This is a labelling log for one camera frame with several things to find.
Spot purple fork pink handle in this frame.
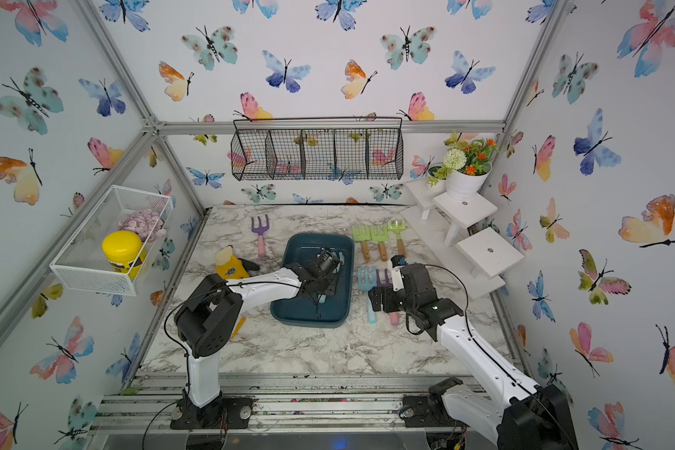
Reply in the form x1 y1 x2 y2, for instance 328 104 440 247
376 268 401 327

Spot blue fork white handle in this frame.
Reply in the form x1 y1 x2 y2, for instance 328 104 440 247
318 251 345 304

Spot green fork wooden handle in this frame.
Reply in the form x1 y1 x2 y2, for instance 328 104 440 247
369 225 389 262

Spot green rake wooden handle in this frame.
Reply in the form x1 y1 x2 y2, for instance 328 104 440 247
387 219 407 256
352 225 371 262

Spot purple rake pink handle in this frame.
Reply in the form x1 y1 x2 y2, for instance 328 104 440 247
251 215 270 259

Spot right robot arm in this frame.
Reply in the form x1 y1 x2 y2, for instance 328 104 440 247
369 256 578 449

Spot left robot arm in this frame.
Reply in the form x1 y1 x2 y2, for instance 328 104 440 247
170 249 342 431

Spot dark teal storage box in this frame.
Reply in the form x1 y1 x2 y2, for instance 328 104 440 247
270 232 354 328

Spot yellow strip on table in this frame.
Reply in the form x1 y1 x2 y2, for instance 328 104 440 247
231 317 247 339

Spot yellow black garden glove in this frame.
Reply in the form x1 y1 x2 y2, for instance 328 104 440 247
214 246 261 279

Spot white stepped wooden shelf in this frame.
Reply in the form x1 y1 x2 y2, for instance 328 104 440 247
402 180 524 299

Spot white flower pot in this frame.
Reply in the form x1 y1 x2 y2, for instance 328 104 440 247
445 171 489 201

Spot small white pot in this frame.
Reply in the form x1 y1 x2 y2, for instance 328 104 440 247
427 165 447 192

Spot artificial flowers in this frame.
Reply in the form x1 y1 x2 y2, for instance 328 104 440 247
442 132 498 176

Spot pink items bag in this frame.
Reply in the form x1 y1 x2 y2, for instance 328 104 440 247
118 209 167 242

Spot yellow lidded jar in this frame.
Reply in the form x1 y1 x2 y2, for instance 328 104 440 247
101 231 146 279

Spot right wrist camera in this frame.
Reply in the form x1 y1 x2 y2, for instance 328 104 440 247
390 255 406 292

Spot black wire wall basket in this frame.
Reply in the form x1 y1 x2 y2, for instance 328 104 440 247
228 116 404 185

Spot white wire wall basket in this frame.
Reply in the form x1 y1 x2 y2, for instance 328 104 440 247
50 185 174 296

